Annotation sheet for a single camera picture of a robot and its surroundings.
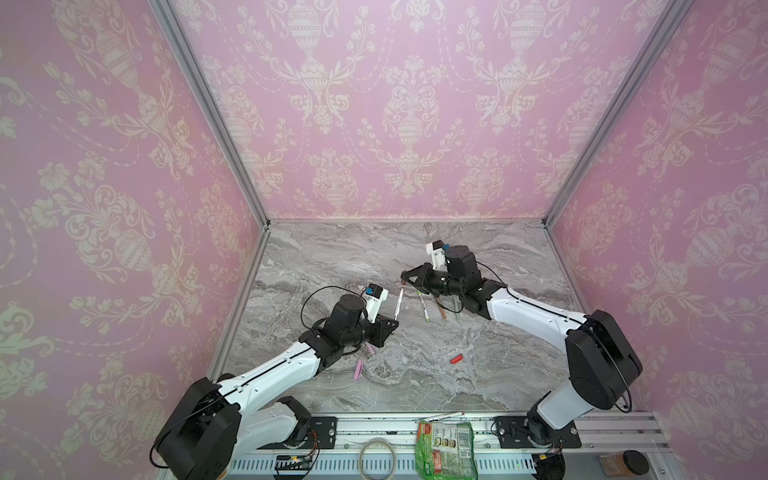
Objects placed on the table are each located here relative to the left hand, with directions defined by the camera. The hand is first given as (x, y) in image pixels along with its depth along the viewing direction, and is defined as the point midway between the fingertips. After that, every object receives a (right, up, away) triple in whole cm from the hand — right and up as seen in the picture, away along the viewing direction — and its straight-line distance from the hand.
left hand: (398, 326), depth 80 cm
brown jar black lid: (+48, -25, -17) cm, 56 cm away
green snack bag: (+11, -27, -10) cm, 30 cm away
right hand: (+1, +13, +2) cm, 14 cm away
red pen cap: (+17, -11, +6) cm, 21 cm away
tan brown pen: (+15, 0, +15) cm, 21 cm away
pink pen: (-8, -6, +1) cm, 10 cm away
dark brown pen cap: (+1, +12, +2) cm, 12 cm away
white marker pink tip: (+11, -22, -4) cm, 25 cm away
